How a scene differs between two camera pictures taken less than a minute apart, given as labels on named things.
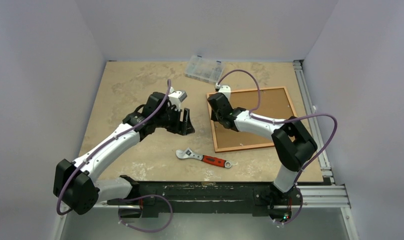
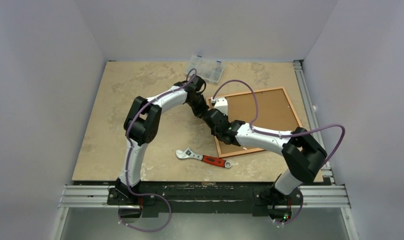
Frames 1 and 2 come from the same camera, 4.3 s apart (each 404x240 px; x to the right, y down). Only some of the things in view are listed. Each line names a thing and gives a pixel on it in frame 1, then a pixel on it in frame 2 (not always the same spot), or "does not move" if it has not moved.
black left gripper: [180, 127] → [199, 113]
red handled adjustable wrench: [189, 153] does not move
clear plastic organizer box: [207, 70] does not move
